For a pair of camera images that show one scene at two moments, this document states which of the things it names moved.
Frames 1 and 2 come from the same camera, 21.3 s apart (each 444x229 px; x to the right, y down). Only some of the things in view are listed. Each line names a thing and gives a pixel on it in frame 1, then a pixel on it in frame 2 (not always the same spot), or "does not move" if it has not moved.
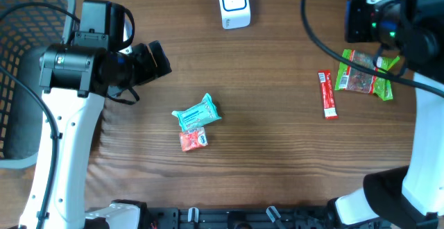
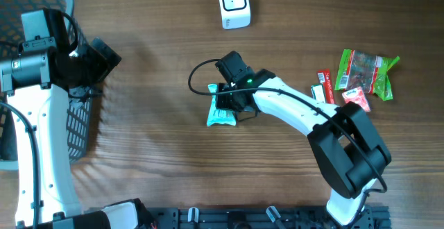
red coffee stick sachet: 327,96 does not move
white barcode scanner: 234,3 does not move
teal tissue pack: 198,115 to 216,116
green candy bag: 352,78 does not move
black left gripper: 150,71 to 103,66
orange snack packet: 193,139 to 356,95
